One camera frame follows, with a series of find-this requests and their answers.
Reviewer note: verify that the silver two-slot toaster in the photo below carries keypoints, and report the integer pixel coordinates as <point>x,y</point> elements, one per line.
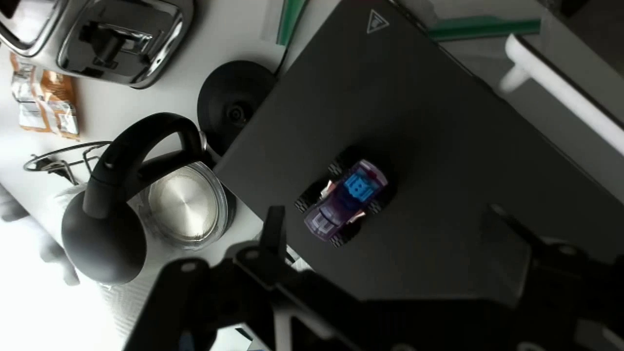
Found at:
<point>123,40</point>

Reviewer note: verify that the orange snack packets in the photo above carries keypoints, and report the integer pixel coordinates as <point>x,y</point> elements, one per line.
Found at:
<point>45,98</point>

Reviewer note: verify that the black toaster oven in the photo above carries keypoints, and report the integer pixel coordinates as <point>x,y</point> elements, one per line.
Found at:
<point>455,163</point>

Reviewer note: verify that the black electric kettle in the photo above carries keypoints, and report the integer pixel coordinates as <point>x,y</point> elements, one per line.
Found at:
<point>133,196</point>

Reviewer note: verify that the round black kettle base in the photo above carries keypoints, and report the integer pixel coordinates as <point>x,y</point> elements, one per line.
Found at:
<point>234,104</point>

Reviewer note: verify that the toy monster truck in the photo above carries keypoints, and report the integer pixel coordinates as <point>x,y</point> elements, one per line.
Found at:
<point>347,202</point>

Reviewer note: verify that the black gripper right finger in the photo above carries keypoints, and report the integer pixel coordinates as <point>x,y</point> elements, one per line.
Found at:
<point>519,237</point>

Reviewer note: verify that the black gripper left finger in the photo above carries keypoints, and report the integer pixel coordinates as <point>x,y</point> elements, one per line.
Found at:
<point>269,245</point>

